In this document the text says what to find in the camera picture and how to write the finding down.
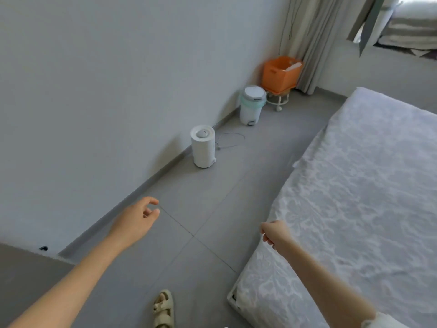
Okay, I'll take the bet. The grey door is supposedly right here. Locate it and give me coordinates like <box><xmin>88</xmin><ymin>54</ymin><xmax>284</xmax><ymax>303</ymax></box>
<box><xmin>0</xmin><ymin>242</ymin><xmax>76</xmax><ymax>318</ymax></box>

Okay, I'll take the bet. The grey curtain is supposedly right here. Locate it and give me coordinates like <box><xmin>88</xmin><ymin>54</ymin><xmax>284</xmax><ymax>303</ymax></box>
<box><xmin>280</xmin><ymin>0</ymin><xmax>346</xmax><ymax>96</ymax></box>

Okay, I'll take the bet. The person's left hand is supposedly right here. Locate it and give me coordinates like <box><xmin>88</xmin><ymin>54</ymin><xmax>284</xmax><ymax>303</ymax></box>
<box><xmin>107</xmin><ymin>196</ymin><xmax>162</xmax><ymax>252</ymax></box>

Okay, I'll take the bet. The person's left forearm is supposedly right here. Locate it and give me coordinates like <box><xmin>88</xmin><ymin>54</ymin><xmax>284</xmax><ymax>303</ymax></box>
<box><xmin>7</xmin><ymin>236</ymin><xmax>131</xmax><ymax>328</ymax></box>

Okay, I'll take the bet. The person's white shirt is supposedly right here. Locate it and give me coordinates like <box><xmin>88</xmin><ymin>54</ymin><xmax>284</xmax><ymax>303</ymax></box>
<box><xmin>361</xmin><ymin>311</ymin><xmax>409</xmax><ymax>328</ymax></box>

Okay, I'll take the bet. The blue-grey cloth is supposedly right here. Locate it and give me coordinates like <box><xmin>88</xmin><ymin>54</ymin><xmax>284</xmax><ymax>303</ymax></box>
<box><xmin>227</xmin><ymin>87</ymin><xmax>437</xmax><ymax>328</ymax></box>

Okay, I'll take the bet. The beige strap sandal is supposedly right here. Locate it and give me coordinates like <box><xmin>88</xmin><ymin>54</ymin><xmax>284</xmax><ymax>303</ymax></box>
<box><xmin>152</xmin><ymin>289</ymin><xmax>176</xmax><ymax>328</ymax></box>

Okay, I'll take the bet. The person's right forearm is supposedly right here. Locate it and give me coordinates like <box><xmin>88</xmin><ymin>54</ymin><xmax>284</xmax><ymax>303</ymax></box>
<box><xmin>280</xmin><ymin>241</ymin><xmax>378</xmax><ymax>328</ymax></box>

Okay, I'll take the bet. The floral white pillow grey trim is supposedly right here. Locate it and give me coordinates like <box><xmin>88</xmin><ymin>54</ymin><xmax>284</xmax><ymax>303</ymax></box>
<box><xmin>377</xmin><ymin>0</ymin><xmax>437</xmax><ymax>52</ymax></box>

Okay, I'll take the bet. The grey lidded trash can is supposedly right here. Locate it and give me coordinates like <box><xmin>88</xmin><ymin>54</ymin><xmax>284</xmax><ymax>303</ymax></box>
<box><xmin>238</xmin><ymin>85</ymin><xmax>268</xmax><ymax>126</ymax></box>

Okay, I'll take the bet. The white cylinder appliance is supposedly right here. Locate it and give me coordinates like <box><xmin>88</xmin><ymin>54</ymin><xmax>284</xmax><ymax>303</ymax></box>
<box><xmin>190</xmin><ymin>124</ymin><xmax>217</xmax><ymax>169</ymax></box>

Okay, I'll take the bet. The orange plastic basket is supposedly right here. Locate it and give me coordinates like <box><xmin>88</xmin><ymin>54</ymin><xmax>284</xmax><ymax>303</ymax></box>
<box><xmin>261</xmin><ymin>55</ymin><xmax>304</xmax><ymax>95</ymax></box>

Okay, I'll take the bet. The folded bedding on windowsill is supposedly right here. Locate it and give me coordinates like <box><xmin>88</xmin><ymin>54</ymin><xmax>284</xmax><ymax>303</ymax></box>
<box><xmin>347</xmin><ymin>0</ymin><xmax>404</xmax><ymax>57</ymax></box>

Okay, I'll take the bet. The thin grey floor cable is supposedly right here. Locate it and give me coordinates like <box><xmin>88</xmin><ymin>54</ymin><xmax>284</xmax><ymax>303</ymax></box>
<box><xmin>215</xmin><ymin>131</ymin><xmax>247</xmax><ymax>150</ymax></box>

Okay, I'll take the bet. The person's right hand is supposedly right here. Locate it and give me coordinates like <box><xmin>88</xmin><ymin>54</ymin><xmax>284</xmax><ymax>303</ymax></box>
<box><xmin>260</xmin><ymin>220</ymin><xmax>296</xmax><ymax>256</ymax></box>

